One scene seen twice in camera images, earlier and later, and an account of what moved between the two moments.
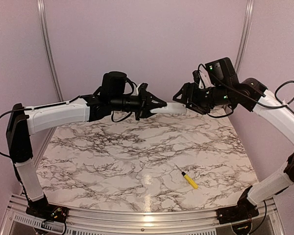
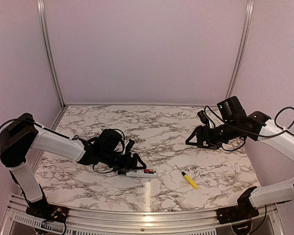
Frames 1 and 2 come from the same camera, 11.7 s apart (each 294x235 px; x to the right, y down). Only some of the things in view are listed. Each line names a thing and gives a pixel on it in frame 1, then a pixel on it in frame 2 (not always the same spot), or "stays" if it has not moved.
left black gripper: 146,103 → 127,166
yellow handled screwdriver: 190,180 stays
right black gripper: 188,88 → 200,130
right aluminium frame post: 247,29 stays
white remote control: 171,108 → 140,173
